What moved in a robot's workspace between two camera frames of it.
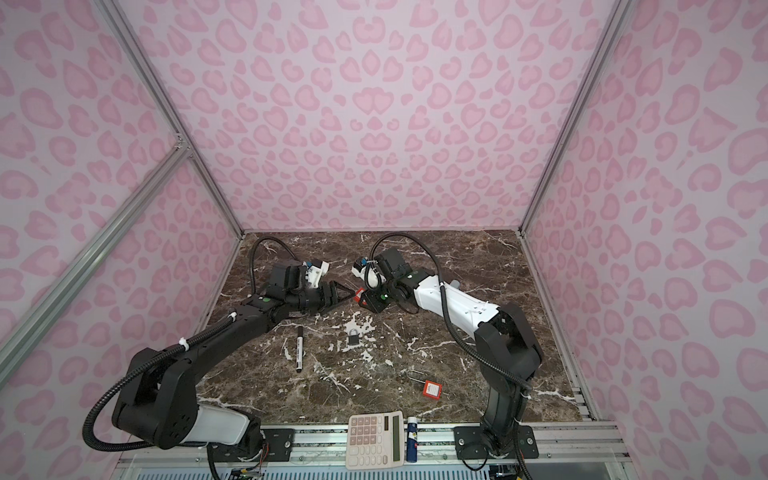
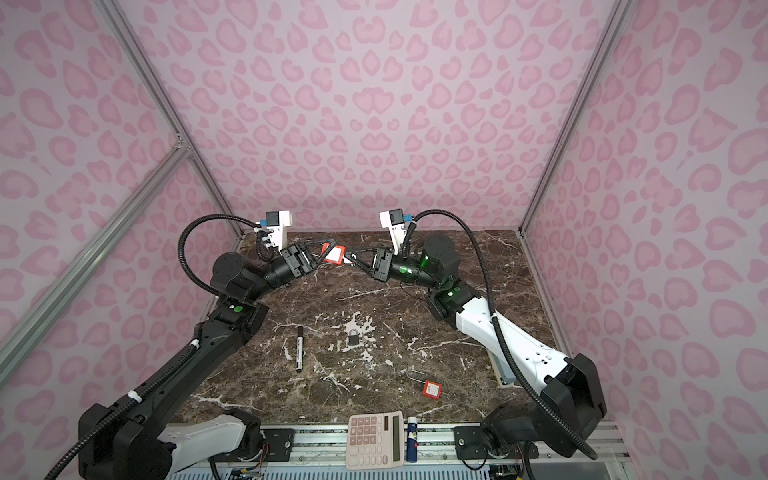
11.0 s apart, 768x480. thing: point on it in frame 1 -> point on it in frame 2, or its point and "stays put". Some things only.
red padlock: [430, 389] stays put
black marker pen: [299, 350] stays put
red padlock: [357, 297] -> [336, 255]
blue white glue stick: [412, 439] stays put
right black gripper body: [378, 298] -> [386, 273]
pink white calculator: [375, 441] stays put
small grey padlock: [353, 337] stays put
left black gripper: [334, 297] -> [299, 263]
